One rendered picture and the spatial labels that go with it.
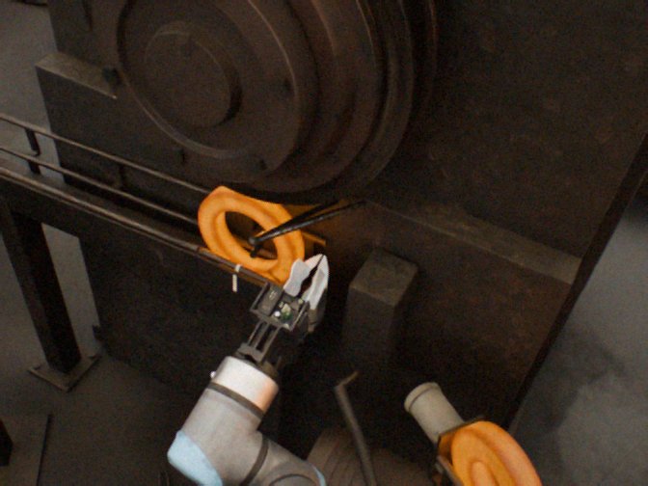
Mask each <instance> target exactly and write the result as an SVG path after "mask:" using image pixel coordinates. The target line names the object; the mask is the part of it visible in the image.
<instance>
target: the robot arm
mask: <svg viewBox="0 0 648 486"><path fill-rule="evenodd" d="M316 270H317V272H316V275H315V276H313V277H312V279H311V285H310V288H309V289H308V290H306V291H305V293H304V294H303V296H301V299H298V297H299V296H300V294H301V289H303V286H304V284H305V283H306V282H307V281H309V280H310V277H311V273H312V272H313V271H316ZM328 277H329V268H328V262H327V257H326V256H323V255H318V256H313V257H311V258H309V259H308V260H306V262H303V260H301V259H300V258H298V259H296V260H295V263H294V264H293V266H292V270H291V275H290V276H288V278H287V279H286V280H285V281H283V282H281V283H277V284H275V283H274V284H273V286H272V285H271V286H270V283H269V282H268V281H267V283H266V284H265V285H264V287H263V289H262V290H261V291H260V293H259V294H258V296H257V299H256V301H255V303H254V304H252V306H251V307H250V310H249V312H250V314H251V316H252V318H253V320H254V321H255V324H256V329H255V330H254V331H253V332H252V335H251V336H250V338H249V340H248V341H247V343H244V342H243V343H241V346H240V348H239V349H237V350H236V352H235V353H234V355H233V356H226V357H225V359H224V360H223V362H222V364H221V365H220V367H219V368H217V371H216V372H212V374H211V378H212V379H211V382H210V384H209V385H208V387H207V388H205V390H204V392H203V394H202V396H201V398H200V400H199V401H198V403H197V406H196V407H194V409H193V411H192V412H191V414H190V415H189V418H188V420H186V422H185V424H184V425H182V428H181V430H180V431H178V432H177V434H176V438H175V442H174V443H173V444H172V445H171V447H170V449H169V452H168V459H169V461H170V464H171V465H172V466H174V467H175V468H176V469H178V470H179V471H180V472H181V473H182V474H183V475H185V476H187V477H188V478H189V479H191V480H192V481H194V482H195V483H198V484H199V486H325V480H324V478H323V476H322V474H321V472H319V471H318V470H317V469H316V467H314V466H312V465H311V463H309V462H307V461H304V460H301V459H300V458H298V457H297V456H295V455H294V454H292V453H291V451H288V450H286V449H285V448H283V447H282V446H280V445H277V444H276V443H274V442H273V441H271V439H270V438H268V437H267V436H264V435H262V434H261V433H260V432H258V431H257V427H258V425H259V424H260V422H261V420H262V418H263V415H264V414H265V412H267V410H268V408H269V407H270V404H271V402H272V400H273V399H274V397H275V395H276V392H278V391H279V385H277V384H276V383H275V381H276V379H277V377H279V375H280V372H279V371H277V370H280V368H282V367H285V366H287V365H291V364H294V363H296V361H297V359H298V356H299V354H300V352H301V350H303V349H301V348H300V347H298V345H297V344H300V343H304V338H305V337H306V336H307V335H308V333H310V334H311V335H312V333H313V330H315V328H316V327H317V326H318V325H319V323H320V321H321V319H322V317H323V315H324V311H325V302H327V289H328ZM263 291H264V292H266V293H264V295H263V296H262V299H261V300H260V302H259V304H258V305H257V302H258V301H259V299H260V296H261V295H262V293H263Z"/></svg>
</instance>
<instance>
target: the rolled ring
mask: <svg viewBox="0 0 648 486"><path fill-rule="evenodd" d="M228 210H232V211H238V212H242V214H245V215H247V216H249V217H250V218H252V219H255V220H256V221H257V222H259V223H260V224H261V226H262V227H263V228H264V229H265V230H270V229H272V228H274V227H276V226H277V225H279V224H281V223H283V222H285V221H287V220H290V219H292V217H291V216H290V215H288V214H287V211H286V210H285V209H284V208H283V207H282V206H281V205H279V204H272V203H268V202H260V201H259V200H257V199H253V198H250V197H247V196H244V195H240V194H238V193H235V192H233V191H231V190H229V188H227V187H225V186H223V185H222V186H220V187H217V188H216V190H215V191H214V192H213V193H211V194H210V195H209V196H208V197H207V198H206V199H204V200H203V201H202V205H201V207H200V211H199V225H200V230H201V233H202V238H203V240H204V242H206V243H207V245H208V247H209V248H210V251H211V252H212V253H214V254H218V255H220V256H222V257H225V258H227V259H230V260H233V262H235V263H237V264H240V265H243V266H244V267H247V268H249V269H251V270H253V271H256V272H258V273H259V274H260V275H262V276H264V277H267V278H269V279H271V280H273V281H276V282H279V283H281V282H283V281H285V280H286V279H287V278H288V276H290V275H291V270H292V266H293V264H294V263H295V260H296V259H298V258H300V259H301V260H304V255H305V245H304V240H303V236H301V233H300V231H299V230H296V231H293V232H289V233H286V234H284V235H281V236H277V238H274V239H273V241H274V243H275V246H276V249H277V255H279V258H277V259H263V258H260V257H256V258H250V256H249V253H248V252H247V251H245V249H244V248H243V247H242V246H240V245H239V244H238V243H237V242H236V241H235V240H234V239H233V236H232V235H231V233H230V232H229V231H228V229H227V225H226V221H225V211H228Z"/></svg>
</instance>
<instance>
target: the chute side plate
mask: <svg viewBox="0 0 648 486"><path fill-rule="evenodd" d="M0 197H2V198H4V199H6V200H8V204H9V207H10V209H12V210H14V211H16V212H19V213H22V215H24V216H27V217H29V218H33V219H35V220H37V221H40V222H42V223H45V224H47V225H49V226H50V227H51V228H54V229H57V230H61V231H63V232H66V233H69V234H71V235H73V236H76V238H79V239H81V240H84V241H86V242H90V243H92V244H94V245H96V246H98V247H101V248H104V250H106V251H108V252H111V253H114V254H116V255H119V256H121V257H126V258H128V259H130V260H133V262H136V263H139V264H141V265H143V266H146V267H148V268H150V269H153V270H155V271H157V272H161V274H163V275H165V276H168V277H171V278H173V279H176V280H178V281H180V282H184V283H186V284H190V286H192V287H195V288H197V289H199V290H201V291H203V292H206V293H208V294H211V295H213V296H215V297H217V299H220V300H222V301H224V302H226V303H228V304H231V305H233V306H235V307H237V308H239V309H240V310H241V311H245V312H247V313H250V312H249V310H250V307H251V306H252V304H254V303H255V301H256V299H257V296H258V294H259V293H260V291H261V290H262V289H263V287H264V284H262V283H259V282H256V281H253V280H251V279H249V278H247V277H245V276H243V275H239V273H237V272H235V271H233V270H231V269H228V268H227V267H224V266H222V265H220V264H218V263H214V262H212V260H210V259H208V258H206V257H203V256H200V255H198V256H197V254H195V253H192V252H189V251H186V249H184V248H182V247H178V246H177V245H175V244H172V243H169V242H166V241H164V240H161V239H159V238H155V236H153V235H150V234H148V233H145V232H142V231H140V230H137V229H133V228H131V227H128V226H127V225H126V224H122V223H120V222H117V221H115V220H111V219H109V218H107V217H104V216H102V215H98V214H96V212H93V211H91V210H88V209H85V208H83V207H81V206H78V205H75V204H72V203H70V202H68V201H65V200H63V199H60V198H58V197H54V196H52V195H49V194H47V193H44V192H42V191H39V189H37V188H35V187H31V186H29V185H26V184H24V183H20V182H18V181H15V180H13V179H10V178H9V177H7V176H4V175H0ZM233 275H234V276H236V291H234V290H233Z"/></svg>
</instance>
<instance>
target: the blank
mask: <svg viewBox="0 0 648 486"><path fill-rule="evenodd" d="M451 457H452V464H453V469H454V470H455V471H456V472H457V473H458V475H459V476H460V478H461V479H462V480H463V482H464V483H465V486H497V483H496V482H495V480H494V478H493V476H492V475H491V473H493V475H494V477H495V478H496V480H497V482H498V484H499V486H542V485H541V482H540V479H539V477H537V475H536V471H535V469H534V468H533V467H532V465H531V463H530V460H529V459H528V457H527V456H526V455H525V454H524V452H523V451H522V449H521V447H520V446H519V445H518V444H517V442H515V441H514V440H513V438H512V437H511V436H510V435H509V434H508V433H507V432H505V431H503V430H502V429H501V428H500V427H499V426H498V425H496V424H494V423H492V422H489V421H478V422H475V423H473V424H471V425H468V426H466V427H463V429H461V430H460V431H458V432H456V434H455V435H454V437H453V439H452V445H451Z"/></svg>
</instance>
